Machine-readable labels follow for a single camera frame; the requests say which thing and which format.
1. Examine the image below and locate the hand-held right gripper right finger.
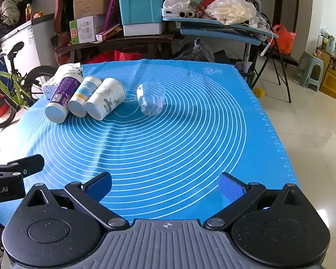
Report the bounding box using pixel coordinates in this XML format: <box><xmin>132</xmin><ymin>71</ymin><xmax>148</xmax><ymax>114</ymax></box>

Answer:
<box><xmin>204</xmin><ymin>172</ymin><xmax>307</xmax><ymax>229</ymax></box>

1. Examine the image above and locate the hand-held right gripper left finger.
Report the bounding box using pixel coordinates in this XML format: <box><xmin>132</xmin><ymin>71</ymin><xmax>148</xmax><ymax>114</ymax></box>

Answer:
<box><xmin>24</xmin><ymin>172</ymin><xmax>130</xmax><ymax>232</ymax></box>

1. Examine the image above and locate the purple paper cup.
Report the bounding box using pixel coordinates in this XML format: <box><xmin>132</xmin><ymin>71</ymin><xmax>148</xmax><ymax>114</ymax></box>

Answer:
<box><xmin>45</xmin><ymin>73</ymin><xmax>84</xmax><ymax>124</ymax></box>

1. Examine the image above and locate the blue and yellow paper cup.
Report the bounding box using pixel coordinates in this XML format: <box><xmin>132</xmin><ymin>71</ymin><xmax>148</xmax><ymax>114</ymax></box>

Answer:
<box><xmin>68</xmin><ymin>76</ymin><xmax>103</xmax><ymax>117</ymax></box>

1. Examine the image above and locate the white printed paper cup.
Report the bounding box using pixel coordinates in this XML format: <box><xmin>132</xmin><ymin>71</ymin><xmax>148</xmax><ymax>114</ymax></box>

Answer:
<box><xmin>85</xmin><ymin>78</ymin><xmax>127</xmax><ymax>121</ymax></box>

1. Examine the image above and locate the clear plastic cup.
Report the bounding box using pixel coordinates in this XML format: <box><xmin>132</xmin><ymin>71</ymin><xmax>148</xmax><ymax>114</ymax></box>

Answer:
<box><xmin>136</xmin><ymin>81</ymin><xmax>166</xmax><ymax>117</ymax></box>

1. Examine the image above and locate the green bicycle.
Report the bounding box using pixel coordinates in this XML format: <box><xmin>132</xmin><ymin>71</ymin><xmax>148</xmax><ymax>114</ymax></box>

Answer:
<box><xmin>0</xmin><ymin>41</ymin><xmax>59</xmax><ymax>130</ymax></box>

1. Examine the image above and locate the blue silicone baking mat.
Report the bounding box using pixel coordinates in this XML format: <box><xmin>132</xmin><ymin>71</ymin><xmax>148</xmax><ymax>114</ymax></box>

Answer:
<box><xmin>0</xmin><ymin>59</ymin><xmax>302</xmax><ymax>222</ymax></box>

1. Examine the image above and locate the white tissue pack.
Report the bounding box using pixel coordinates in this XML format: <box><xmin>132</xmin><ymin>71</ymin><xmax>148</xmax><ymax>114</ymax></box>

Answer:
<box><xmin>41</xmin><ymin>63</ymin><xmax>85</xmax><ymax>100</ymax></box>

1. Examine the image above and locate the white chest freezer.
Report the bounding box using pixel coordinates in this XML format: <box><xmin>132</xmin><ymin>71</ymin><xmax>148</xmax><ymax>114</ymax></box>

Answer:
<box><xmin>0</xmin><ymin>13</ymin><xmax>56</xmax><ymax>75</ymax></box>

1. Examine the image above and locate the red plastic bag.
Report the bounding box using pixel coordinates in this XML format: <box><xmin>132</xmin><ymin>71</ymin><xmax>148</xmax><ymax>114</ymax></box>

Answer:
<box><xmin>88</xmin><ymin>50</ymin><xmax>144</xmax><ymax>64</ymax></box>

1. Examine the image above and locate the black folding chair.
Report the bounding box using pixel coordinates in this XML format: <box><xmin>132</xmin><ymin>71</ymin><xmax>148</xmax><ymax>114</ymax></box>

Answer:
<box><xmin>251</xmin><ymin>12</ymin><xmax>301</xmax><ymax>104</ymax></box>

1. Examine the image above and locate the green hanging cloth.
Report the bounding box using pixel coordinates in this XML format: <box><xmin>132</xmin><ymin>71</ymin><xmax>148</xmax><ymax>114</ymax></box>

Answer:
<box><xmin>0</xmin><ymin>0</ymin><xmax>25</xmax><ymax>25</ymax></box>

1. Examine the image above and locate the green plastic stool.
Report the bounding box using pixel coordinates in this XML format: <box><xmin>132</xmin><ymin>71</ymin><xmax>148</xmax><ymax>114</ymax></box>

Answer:
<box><xmin>297</xmin><ymin>51</ymin><xmax>325</xmax><ymax>92</ymax></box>

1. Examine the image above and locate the white and green carton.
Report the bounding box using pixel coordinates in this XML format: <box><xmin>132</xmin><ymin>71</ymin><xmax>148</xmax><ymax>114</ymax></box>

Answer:
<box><xmin>69</xmin><ymin>15</ymin><xmax>107</xmax><ymax>46</ymax></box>

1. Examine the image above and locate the dark wooden table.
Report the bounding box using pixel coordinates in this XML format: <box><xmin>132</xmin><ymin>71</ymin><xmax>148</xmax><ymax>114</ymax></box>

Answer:
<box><xmin>55</xmin><ymin>32</ymin><xmax>184</xmax><ymax>65</ymax></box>

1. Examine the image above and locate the orange plastic bag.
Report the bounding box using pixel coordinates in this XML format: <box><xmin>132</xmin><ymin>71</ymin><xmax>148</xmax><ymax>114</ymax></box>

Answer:
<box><xmin>271</xmin><ymin>24</ymin><xmax>297</xmax><ymax>56</ymax></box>

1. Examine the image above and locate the blue study desk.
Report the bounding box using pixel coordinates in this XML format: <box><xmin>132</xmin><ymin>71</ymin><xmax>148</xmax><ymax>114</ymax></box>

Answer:
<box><xmin>162</xmin><ymin>16</ymin><xmax>279</xmax><ymax>72</ymax></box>

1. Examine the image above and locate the white plastic box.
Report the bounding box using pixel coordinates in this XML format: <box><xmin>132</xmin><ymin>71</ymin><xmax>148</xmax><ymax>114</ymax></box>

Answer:
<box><xmin>123</xmin><ymin>22</ymin><xmax>166</xmax><ymax>37</ymax></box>

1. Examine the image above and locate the pink plastic rack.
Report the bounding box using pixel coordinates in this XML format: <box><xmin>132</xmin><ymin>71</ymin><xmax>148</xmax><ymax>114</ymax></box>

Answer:
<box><xmin>103</xmin><ymin>0</ymin><xmax>121</xmax><ymax>35</ymax></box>

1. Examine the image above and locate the green thermos jug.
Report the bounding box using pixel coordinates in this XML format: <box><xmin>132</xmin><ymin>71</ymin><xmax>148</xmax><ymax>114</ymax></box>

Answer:
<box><xmin>325</xmin><ymin>34</ymin><xmax>336</xmax><ymax>55</ymax></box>

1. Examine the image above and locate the clear bag of yellowish items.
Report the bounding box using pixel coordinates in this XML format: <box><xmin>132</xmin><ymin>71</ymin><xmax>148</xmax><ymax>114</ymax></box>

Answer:
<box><xmin>205</xmin><ymin>0</ymin><xmax>258</xmax><ymax>26</ymax></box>

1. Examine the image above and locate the white tray with rolls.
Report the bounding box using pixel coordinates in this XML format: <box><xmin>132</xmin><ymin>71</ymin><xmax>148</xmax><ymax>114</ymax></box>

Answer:
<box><xmin>161</xmin><ymin>7</ymin><xmax>199</xmax><ymax>19</ymax></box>

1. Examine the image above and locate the red snack bag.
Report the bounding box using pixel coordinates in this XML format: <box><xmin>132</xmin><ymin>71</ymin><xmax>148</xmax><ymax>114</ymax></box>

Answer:
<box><xmin>198</xmin><ymin>0</ymin><xmax>228</xmax><ymax>16</ymax></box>

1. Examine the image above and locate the teal plastic storage bin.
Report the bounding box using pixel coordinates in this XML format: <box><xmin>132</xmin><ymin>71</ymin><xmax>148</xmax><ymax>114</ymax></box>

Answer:
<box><xmin>116</xmin><ymin>0</ymin><xmax>169</xmax><ymax>26</ymax></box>

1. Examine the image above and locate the white plastic bag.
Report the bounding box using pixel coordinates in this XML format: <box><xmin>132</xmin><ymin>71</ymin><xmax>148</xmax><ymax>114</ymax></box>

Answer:
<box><xmin>163</xmin><ymin>0</ymin><xmax>191</xmax><ymax>12</ymax></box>

